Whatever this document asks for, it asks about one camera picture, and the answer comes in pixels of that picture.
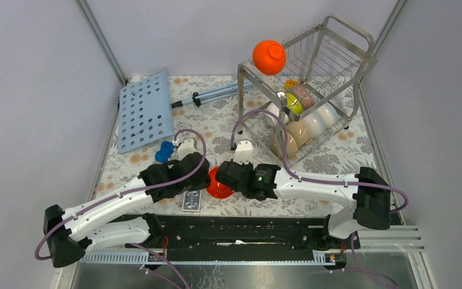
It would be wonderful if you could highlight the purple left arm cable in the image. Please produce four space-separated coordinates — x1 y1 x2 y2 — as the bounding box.
34 128 209 262

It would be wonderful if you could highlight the light blue perforated panel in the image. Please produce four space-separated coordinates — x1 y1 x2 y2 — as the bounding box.
117 71 174 154

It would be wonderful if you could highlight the yellow green bowl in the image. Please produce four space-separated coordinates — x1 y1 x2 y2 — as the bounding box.
286 93 304 115

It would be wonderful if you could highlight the white ribbed bowl front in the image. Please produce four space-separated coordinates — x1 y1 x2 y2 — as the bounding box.
301 111 327 138

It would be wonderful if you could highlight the blue toy car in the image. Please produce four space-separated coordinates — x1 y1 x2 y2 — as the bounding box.
155 141 174 164

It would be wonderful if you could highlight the floral patterned table mat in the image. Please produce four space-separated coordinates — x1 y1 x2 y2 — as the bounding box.
94 75 376 217

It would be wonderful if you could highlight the blue playing card box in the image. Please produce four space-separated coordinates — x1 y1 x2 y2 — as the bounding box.
182 190 202 212

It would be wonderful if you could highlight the white ribbed bowl rear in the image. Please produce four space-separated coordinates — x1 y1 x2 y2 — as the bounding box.
315 103 339 128

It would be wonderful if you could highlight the stainless steel dish rack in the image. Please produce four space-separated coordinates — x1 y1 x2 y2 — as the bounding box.
236 13 377 166

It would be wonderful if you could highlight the orange plastic bowl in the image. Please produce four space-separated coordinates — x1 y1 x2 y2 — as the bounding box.
206 166 234 199
252 40 286 75

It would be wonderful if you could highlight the beige floral bowl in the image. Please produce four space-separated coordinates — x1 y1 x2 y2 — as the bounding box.
269 131 299 159
286 122 313 148

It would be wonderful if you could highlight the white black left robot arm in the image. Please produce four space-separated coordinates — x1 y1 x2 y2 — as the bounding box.
42 152 211 268

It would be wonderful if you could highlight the white ceramic bowl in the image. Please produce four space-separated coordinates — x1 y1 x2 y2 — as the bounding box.
265 102 289 127

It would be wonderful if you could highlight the small orange yellow cup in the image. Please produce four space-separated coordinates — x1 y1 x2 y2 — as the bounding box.
284 79 299 90

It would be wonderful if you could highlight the white ribbed bowl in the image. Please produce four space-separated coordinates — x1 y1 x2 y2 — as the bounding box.
301 111 327 138
315 103 339 128

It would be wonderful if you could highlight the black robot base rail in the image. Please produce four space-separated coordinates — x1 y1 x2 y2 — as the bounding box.
109 213 359 264

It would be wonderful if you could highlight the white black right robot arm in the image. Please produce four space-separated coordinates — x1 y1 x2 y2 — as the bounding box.
215 161 391 248

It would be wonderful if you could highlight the beige floral bowl rear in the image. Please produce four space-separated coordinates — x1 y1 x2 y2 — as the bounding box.
286 122 313 148

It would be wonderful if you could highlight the beige floral bowl front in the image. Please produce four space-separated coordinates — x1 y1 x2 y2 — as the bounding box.
269 131 299 159

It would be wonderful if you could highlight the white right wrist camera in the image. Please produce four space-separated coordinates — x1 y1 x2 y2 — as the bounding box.
232 140 254 164

